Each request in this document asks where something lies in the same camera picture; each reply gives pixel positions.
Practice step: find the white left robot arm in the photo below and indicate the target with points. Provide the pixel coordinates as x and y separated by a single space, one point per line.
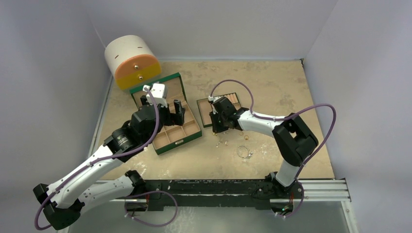
64 201

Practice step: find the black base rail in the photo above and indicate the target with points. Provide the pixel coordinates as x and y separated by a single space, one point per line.
260 194

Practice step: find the green jewelry tray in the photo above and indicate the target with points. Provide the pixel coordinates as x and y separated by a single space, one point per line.
205 108

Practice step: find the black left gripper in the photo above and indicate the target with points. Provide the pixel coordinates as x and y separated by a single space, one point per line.
179 110

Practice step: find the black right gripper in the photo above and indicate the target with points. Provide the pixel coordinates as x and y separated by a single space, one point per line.
215 118

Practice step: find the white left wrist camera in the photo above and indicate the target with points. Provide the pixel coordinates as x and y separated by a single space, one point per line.
156 94

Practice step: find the aluminium rail extrusion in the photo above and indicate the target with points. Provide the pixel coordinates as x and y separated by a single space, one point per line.
325 190

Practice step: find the white cylindrical drawer cabinet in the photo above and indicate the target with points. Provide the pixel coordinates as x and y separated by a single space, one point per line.
131 61

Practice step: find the green jewelry box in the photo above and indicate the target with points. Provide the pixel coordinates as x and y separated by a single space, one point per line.
177 125

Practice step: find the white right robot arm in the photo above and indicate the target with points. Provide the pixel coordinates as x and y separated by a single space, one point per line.
295 141

